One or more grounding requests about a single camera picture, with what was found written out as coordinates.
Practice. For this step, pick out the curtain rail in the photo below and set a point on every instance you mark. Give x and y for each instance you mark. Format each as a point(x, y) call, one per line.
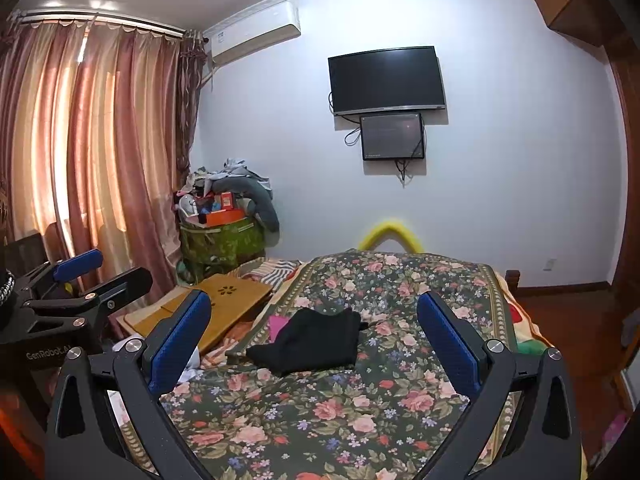
point(100, 20)

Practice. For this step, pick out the orange box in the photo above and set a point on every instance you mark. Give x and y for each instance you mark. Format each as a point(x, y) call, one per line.
point(225, 216)

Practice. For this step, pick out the black wall television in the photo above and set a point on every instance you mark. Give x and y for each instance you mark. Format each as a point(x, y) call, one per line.
point(385, 77)

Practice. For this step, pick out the wooden lap desk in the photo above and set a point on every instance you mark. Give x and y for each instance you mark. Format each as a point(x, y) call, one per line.
point(235, 295)

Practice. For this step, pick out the green patterned bag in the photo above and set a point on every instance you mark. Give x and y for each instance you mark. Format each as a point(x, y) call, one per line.
point(220, 250)

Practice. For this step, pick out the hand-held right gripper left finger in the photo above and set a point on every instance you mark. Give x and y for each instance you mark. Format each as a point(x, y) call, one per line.
point(182, 340)

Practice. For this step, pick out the small black monitor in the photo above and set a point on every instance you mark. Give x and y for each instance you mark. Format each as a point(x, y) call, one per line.
point(392, 135)

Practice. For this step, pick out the colourful blanket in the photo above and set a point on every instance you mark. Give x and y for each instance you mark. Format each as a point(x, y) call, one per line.
point(525, 320)

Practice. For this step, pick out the white air conditioner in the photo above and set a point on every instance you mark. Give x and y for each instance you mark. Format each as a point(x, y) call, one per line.
point(255, 35)

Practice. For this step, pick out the wooden door frame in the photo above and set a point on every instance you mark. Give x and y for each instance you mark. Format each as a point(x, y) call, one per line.
point(627, 170)

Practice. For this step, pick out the yellow foam pad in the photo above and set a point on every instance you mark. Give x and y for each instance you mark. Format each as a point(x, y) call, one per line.
point(392, 227)

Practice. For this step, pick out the pink folded cloth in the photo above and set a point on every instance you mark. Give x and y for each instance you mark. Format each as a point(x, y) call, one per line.
point(276, 327)

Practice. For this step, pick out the floral bedsheet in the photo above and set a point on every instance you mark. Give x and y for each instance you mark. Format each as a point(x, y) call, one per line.
point(340, 410)

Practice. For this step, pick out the pink curtain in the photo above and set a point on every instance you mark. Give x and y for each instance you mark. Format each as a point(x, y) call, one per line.
point(100, 150)

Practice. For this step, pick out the pile of clothes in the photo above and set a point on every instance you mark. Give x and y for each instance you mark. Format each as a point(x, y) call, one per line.
point(220, 175)

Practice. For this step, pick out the wooden bed post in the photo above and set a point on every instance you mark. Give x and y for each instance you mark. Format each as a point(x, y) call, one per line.
point(512, 277)

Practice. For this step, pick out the striped cloth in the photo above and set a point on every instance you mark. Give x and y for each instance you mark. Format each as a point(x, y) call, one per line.
point(272, 270)

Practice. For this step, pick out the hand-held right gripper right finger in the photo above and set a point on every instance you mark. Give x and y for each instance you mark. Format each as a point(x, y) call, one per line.
point(447, 345)

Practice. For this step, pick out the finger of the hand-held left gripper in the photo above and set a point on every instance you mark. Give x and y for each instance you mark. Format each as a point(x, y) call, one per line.
point(120, 285)
point(80, 263)

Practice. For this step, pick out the black pants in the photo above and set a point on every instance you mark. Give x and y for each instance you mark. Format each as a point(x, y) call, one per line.
point(310, 340)

